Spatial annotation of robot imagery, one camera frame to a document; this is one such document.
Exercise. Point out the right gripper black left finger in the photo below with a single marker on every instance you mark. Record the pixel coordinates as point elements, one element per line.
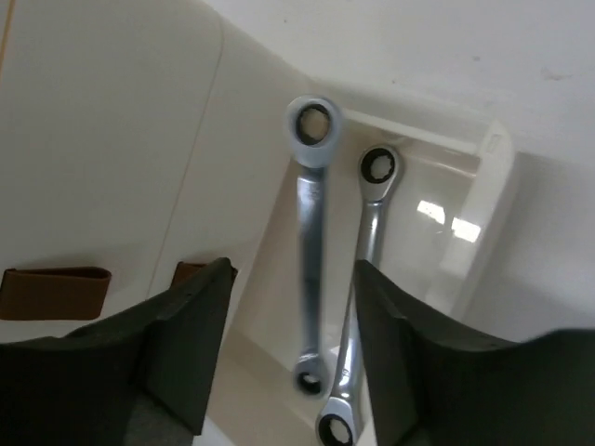
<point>140,377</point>

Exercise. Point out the white bottom drawer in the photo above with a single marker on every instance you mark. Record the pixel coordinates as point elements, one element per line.
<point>422,191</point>

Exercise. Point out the white drawer cabinet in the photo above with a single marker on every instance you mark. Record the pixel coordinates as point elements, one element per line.
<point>135,135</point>

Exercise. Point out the brown middle drawer handle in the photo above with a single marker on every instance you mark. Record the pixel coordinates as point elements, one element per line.
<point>190,271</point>

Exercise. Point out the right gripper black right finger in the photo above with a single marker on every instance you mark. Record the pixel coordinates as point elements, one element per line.
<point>435,381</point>

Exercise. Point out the small silver wrench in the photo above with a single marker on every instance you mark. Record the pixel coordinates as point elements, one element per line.
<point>314,126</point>

